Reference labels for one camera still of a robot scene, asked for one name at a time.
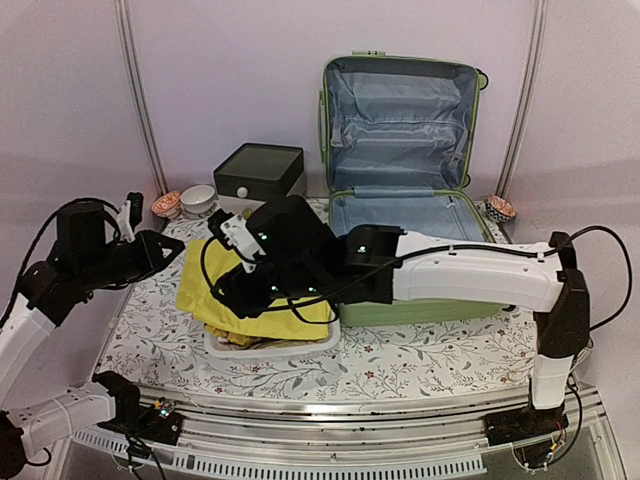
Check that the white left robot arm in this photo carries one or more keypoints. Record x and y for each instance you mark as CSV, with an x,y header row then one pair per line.
x,y
45,399

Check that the aluminium front rail frame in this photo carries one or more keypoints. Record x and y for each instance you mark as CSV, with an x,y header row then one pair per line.
x,y
442,438

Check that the green hard-shell suitcase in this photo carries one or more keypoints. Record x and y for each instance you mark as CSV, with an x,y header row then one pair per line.
x,y
396,135

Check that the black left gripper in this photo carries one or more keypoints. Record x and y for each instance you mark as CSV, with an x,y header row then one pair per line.
x,y
153,243

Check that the floral white tablecloth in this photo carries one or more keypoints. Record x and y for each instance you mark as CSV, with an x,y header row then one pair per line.
x,y
156,345

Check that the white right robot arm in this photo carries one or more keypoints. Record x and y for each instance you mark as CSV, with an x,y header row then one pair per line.
x,y
542,277

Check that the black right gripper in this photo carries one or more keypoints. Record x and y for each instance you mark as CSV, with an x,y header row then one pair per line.
x,y
238,296

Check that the drawer cabinet with dark top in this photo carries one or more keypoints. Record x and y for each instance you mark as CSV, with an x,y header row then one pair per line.
x,y
258,173

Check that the small white bowl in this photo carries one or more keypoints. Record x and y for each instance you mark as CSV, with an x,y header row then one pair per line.
x,y
199,199

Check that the white plastic mesh basket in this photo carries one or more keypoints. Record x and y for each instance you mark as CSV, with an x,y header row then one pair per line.
x,y
309,331

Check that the plain yellow garment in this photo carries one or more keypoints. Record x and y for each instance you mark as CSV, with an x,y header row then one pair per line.
x,y
211,264

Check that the yellow plaid garment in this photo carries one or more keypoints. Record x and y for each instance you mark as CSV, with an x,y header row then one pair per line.
x,y
226,341

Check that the red patterned small bowl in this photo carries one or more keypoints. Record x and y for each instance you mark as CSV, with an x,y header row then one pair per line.
x,y
167,206

